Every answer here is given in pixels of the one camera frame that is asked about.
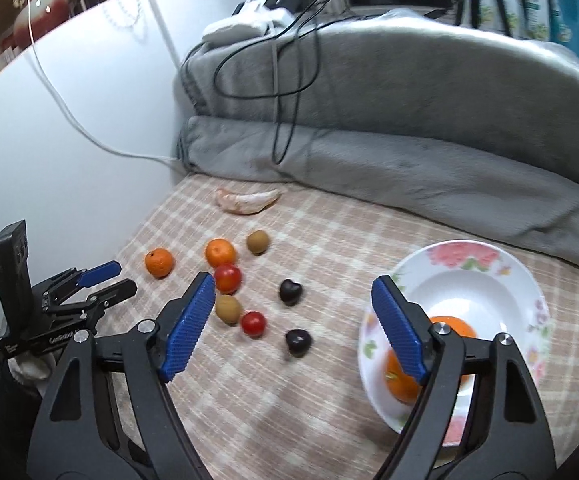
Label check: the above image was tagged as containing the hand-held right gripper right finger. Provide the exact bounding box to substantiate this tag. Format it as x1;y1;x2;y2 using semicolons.
371;275;556;480

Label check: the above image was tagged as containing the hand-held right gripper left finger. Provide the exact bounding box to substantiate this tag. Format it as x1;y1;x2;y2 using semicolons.
25;271;217;480

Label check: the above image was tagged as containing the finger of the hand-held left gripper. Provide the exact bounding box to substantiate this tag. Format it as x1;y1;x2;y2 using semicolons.
48;279;139;332
42;260;123;307

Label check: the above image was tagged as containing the small mandarin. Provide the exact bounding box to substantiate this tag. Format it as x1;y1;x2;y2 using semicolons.
144;248;175;279
205;239;236;269

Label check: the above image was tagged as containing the large orange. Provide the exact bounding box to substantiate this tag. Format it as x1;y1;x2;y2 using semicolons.
385;315;477;403

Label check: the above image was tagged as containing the red cherry tomato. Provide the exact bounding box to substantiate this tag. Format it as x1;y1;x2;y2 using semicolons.
240;311;267;338
214;263;243;295

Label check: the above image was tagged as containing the white floral plate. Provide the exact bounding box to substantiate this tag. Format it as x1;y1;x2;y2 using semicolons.
358;240;554;448

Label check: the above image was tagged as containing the dark plum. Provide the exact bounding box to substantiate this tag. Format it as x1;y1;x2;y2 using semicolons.
285;329;313;359

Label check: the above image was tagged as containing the dark red cherry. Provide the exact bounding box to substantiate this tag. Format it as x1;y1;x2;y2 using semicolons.
278;279;303;307

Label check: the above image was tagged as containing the plaid bed sheet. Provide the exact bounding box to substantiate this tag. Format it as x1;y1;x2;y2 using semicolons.
89;172;579;480

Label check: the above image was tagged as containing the peeled pomelo segment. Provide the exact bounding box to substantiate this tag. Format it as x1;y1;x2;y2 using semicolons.
214;187;282;216

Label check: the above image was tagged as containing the grey fleece blanket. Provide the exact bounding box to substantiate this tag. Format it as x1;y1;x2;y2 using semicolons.
174;7;579;281

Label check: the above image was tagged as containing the white power strip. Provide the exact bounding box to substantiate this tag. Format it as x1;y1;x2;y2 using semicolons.
203;1;293;41

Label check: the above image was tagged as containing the white cable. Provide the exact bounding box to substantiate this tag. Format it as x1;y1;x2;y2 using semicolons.
0;0;177;163

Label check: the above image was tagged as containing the black cable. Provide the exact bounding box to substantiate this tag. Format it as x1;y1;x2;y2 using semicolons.
214;0;365;166

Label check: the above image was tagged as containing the light grey cable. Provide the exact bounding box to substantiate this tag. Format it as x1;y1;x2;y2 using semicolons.
269;17;281;116

